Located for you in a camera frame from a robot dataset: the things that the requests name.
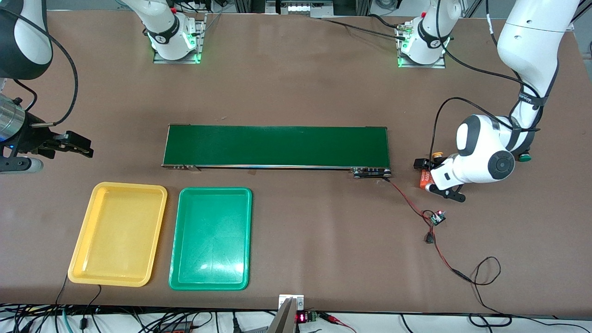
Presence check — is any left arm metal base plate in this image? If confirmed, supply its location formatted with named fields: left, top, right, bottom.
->
left=397, top=23, right=447, bottom=69

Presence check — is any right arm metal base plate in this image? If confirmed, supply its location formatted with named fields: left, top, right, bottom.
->
left=154, top=14, right=206, bottom=64

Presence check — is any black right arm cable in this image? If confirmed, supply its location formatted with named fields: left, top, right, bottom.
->
left=0, top=8, right=79, bottom=126

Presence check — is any green conveyor belt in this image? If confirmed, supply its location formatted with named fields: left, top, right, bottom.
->
left=162, top=124, right=393, bottom=179

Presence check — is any aluminium camera bracket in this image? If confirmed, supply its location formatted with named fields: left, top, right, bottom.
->
left=267, top=294, right=305, bottom=333

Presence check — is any thin black power cable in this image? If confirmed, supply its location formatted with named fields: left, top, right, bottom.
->
left=319, top=14, right=410, bottom=42

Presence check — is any short black looped cable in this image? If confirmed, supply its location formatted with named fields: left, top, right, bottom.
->
left=12, top=79, right=38, bottom=114

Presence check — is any thin black looped wire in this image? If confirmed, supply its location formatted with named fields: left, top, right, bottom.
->
left=467, top=257, right=514, bottom=328

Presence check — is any red clip test lead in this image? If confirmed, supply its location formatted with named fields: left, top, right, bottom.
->
left=319, top=312, right=358, bottom=333

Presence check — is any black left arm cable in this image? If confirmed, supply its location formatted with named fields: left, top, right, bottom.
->
left=429, top=0, right=542, bottom=162

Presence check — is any green plastic tray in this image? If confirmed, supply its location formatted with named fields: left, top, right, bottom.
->
left=169, top=187, right=253, bottom=291

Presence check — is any metal frame with light strip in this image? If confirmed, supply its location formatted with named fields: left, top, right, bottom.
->
left=234, top=0, right=373, bottom=19

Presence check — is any yellow plastic tray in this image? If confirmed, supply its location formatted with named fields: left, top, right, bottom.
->
left=68, top=182, right=168, bottom=287

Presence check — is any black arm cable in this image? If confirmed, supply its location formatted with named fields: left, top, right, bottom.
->
left=0, top=8, right=79, bottom=126
left=429, top=0, right=542, bottom=162

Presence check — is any aluminium corner profile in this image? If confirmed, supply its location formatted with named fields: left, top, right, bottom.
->
left=567, top=0, right=592, bottom=32

